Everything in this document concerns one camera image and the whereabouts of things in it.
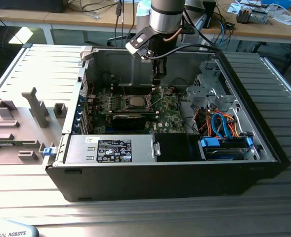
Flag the metal socket cover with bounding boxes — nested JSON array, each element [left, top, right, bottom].
[[146, 86, 166, 110]]

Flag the silver green CPU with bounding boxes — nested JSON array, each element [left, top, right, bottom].
[[128, 97, 146, 108]]

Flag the metal locking lever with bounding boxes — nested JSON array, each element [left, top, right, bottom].
[[119, 77, 126, 97]]

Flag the CPU cooler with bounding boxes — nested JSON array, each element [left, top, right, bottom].
[[236, 6, 269, 25]]

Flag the black upright box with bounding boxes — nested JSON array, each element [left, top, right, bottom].
[[203, 0, 216, 29]]

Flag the grey metal disk bay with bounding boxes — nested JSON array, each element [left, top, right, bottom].
[[186, 61, 238, 112]]

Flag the green motherboard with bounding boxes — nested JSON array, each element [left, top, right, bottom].
[[87, 85, 187, 135]]

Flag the printed paper sheet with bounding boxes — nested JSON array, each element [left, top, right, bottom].
[[228, 2, 242, 14]]

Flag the black graphics card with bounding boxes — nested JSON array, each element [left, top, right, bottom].
[[111, 114, 146, 131]]

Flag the wooden desk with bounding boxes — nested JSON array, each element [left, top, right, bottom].
[[0, 0, 137, 45], [202, 0, 291, 72]]

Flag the black plastic shroud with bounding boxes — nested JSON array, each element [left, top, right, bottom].
[[153, 132, 201, 162]]

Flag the hard disk in blue carrier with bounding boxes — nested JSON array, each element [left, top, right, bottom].
[[197, 136, 255, 161]]

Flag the blue cardboard box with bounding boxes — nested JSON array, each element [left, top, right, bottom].
[[261, 0, 291, 9]]

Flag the white plastic packets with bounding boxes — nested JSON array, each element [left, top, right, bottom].
[[271, 9, 291, 25]]

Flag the grey power supply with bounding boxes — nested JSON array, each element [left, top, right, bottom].
[[64, 134, 159, 164]]

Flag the black grey PC case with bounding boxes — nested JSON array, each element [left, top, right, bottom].
[[44, 43, 291, 202]]

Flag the black flat device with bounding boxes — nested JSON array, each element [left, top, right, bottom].
[[0, 0, 65, 14]]

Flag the grey parts rack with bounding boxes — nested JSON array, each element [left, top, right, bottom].
[[0, 86, 70, 165]]

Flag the grey teach pendant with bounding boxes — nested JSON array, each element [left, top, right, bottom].
[[0, 219, 41, 237]]

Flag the copper coloured cable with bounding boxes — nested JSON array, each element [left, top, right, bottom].
[[163, 27, 183, 41]]

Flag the black camera cable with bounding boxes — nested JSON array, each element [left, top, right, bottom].
[[147, 43, 221, 60]]

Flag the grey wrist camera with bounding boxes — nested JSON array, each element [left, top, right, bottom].
[[125, 27, 154, 60]]

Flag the red power wires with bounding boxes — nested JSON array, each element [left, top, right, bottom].
[[194, 110, 211, 133]]

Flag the blue data wire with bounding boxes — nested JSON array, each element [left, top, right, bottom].
[[210, 111, 229, 140]]

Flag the orange data wire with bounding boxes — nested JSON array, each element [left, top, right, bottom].
[[221, 113, 240, 138]]

